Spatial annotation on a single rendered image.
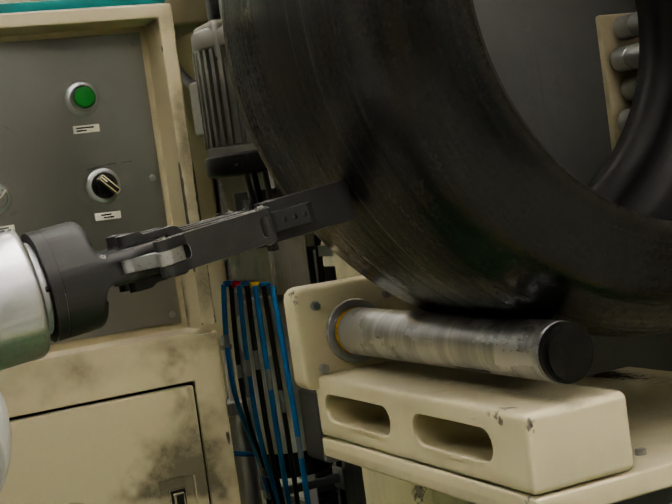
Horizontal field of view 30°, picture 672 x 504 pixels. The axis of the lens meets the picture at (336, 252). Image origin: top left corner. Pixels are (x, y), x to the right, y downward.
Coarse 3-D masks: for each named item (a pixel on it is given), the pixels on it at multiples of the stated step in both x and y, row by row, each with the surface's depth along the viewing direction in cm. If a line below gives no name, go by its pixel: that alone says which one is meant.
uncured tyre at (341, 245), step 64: (256, 0) 94; (320, 0) 85; (384, 0) 83; (448, 0) 83; (640, 0) 126; (256, 64) 96; (320, 64) 87; (384, 64) 84; (448, 64) 84; (640, 64) 127; (256, 128) 101; (320, 128) 91; (384, 128) 85; (448, 128) 84; (512, 128) 85; (640, 128) 124; (384, 192) 88; (448, 192) 86; (512, 192) 86; (576, 192) 87; (640, 192) 123; (384, 256) 97; (448, 256) 90; (512, 256) 88; (576, 256) 88; (640, 256) 90; (576, 320) 93; (640, 320) 94
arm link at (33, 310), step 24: (0, 240) 80; (0, 264) 78; (24, 264) 79; (0, 288) 78; (24, 288) 78; (0, 312) 78; (24, 312) 78; (48, 312) 80; (0, 336) 78; (24, 336) 79; (48, 336) 80; (0, 360) 79; (24, 360) 81
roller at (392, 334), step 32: (352, 320) 116; (384, 320) 110; (416, 320) 106; (448, 320) 101; (480, 320) 97; (512, 320) 94; (544, 320) 91; (352, 352) 118; (384, 352) 111; (416, 352) 105; (448, 352) 100; (480, 352) 95; (512, 352) 91; (544, 352) 88; (576, 352) 89
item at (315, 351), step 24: (312, 288) 118; (336, 288) 119; (360, 288) 120; (288, 312) 119; (312, 312) 118; (336, 312) 119; (312, 336) 118; (312, 360) 118; (336, 360) 119; (360, 360) 120; (384, 360) 121; (312, 384) 118
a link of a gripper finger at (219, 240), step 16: (208, 224) 84; (224, 224) 84; (240, 224) 85; (256, 224) 85; (160, 240) 80; (176, 240) 81; (192, 240) 82; (208, 240) 83; (224, 240) 84; (240, 240) 85; (256, 240) 85; (272, 240) 86; (192, 256) 82; (208, 256) 83; (224, 256) 84; (176, 272) 81
